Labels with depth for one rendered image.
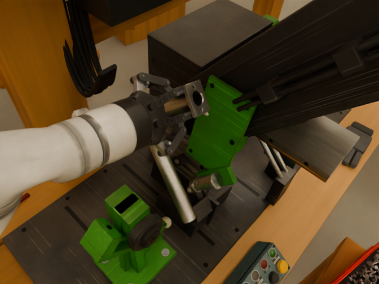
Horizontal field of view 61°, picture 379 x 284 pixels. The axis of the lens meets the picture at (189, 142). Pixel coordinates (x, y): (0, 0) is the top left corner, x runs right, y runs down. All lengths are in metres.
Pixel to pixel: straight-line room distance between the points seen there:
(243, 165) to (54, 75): 0.58
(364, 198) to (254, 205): 1.44
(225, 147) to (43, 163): 0.42
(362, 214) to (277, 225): 1.36
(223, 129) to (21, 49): 0.42
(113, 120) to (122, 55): 2.52
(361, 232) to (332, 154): 1.40
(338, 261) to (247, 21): 0.71
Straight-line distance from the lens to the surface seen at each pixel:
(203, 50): 0.78
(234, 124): 0.65
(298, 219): 0.94
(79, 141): 0.38
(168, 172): 0.63
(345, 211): 2.18
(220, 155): 0.70
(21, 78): 0.72
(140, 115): 0.43
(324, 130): 0.83
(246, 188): 0.94
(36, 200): 0.98
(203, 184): 0.72
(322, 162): 0.76
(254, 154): 1.02
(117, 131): 0.40
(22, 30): 0.68
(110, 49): 3.00
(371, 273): 0.98
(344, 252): 1.07
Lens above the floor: 1.68
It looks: 50 degrees down
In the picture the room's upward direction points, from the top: 6 degrees clockwise
